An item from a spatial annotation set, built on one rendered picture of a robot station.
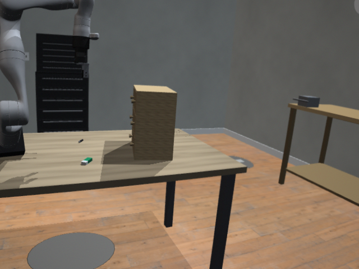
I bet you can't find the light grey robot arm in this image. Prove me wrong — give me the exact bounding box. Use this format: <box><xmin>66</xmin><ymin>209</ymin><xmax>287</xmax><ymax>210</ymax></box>
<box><xmin>0</xmin><ymin>0</ymin><xmax>94</xmax><ymax>148</ymax></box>

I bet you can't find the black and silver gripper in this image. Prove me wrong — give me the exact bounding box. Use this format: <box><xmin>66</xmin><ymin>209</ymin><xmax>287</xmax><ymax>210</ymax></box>
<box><xmin>72</xmin><ymin>25</ymin><xmax>99</xmax><ymax>78</ymax></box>

